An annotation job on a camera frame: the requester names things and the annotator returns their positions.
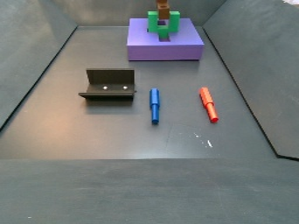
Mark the red peg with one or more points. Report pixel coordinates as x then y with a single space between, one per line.
209 104

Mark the purple base board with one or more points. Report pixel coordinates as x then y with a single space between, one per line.
145 46

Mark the green U-shaped block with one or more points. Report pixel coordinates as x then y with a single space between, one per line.
163 26

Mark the black angled holder bracket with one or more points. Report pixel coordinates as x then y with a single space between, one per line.
110 83

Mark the brown block with hole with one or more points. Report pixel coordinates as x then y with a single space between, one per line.
163 9

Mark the blue peg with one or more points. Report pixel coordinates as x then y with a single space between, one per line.
155 104

